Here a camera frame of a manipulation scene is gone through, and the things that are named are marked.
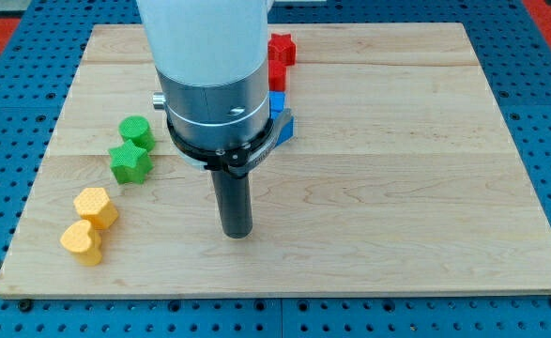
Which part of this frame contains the black clamp ring mount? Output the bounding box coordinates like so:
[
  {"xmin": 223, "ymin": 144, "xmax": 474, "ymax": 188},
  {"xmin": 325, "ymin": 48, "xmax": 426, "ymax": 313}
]
[{"xmin": 167, "ymin": 117, "xmax": 277, "ymax": 177}]

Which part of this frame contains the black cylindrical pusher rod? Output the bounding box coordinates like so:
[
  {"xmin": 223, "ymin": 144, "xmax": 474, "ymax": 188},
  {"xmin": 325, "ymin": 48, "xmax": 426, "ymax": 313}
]
[{"xmin": 211, "ymin": 171, "xmax": 253, "ymax": 238}]

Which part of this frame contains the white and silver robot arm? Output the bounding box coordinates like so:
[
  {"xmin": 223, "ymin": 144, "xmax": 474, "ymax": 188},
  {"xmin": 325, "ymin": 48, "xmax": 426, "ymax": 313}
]
[{"xmin": 136, "ymin": 0, "xmax": 292, "ymax": 238}]

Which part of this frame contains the blue triangle block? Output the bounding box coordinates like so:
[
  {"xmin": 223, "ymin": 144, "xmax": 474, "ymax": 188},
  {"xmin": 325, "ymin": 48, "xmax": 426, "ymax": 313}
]
[{"xmin": 270, "ymin": 109, "xmax": 294, "ymax": 146}]

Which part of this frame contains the blue cube block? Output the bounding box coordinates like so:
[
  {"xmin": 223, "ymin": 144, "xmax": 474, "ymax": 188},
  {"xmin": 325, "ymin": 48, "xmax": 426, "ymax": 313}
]
[{"xmin": 269, "ymin": 91, "xmax": 285, "ymax": 113}]

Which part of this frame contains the green star block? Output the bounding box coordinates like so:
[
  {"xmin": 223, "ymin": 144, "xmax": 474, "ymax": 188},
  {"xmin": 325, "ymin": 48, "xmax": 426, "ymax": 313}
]
[{"xmin": 108, "ymin": 140, "xmax": 153, "ymax": 184}]

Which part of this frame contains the green cylinder block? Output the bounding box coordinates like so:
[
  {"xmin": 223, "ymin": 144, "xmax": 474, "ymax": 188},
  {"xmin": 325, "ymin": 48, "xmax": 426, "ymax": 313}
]
[{"xmin": 118, "ymin": 115, "xmax": 156, "ymax": 151}]

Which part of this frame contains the red star block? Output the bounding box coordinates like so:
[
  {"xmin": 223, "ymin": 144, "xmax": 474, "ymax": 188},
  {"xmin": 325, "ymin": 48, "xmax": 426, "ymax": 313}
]
[{"xmin": 268, "ymin": 33, "xmax": 297, "ymax": 66}]

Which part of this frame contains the yellow hexagon block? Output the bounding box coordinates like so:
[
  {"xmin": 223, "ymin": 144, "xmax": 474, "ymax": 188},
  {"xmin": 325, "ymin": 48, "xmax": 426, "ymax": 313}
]
[{"xmin": 73, "ymin": 188, "xmax": 119, "ymax": 230}]

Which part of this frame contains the yellow heart block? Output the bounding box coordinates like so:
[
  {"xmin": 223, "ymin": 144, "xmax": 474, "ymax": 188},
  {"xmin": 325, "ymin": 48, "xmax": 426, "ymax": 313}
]
[{"xmin": 60, "ymin": 220, "xmax": 102, "ymax": 266}]

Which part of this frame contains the wooden board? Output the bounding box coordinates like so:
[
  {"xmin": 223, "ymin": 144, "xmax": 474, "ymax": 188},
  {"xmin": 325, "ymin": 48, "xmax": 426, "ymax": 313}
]
[{"xmin": 0, "ymin": 23, "xmax": 551, "ymax": 300}]

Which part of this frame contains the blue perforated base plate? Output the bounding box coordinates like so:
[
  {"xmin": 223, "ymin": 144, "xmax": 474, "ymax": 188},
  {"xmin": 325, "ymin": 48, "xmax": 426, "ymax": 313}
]
[{"xmin": 0, "ymin": 0, "xmax": 551, "ymax": 337}]

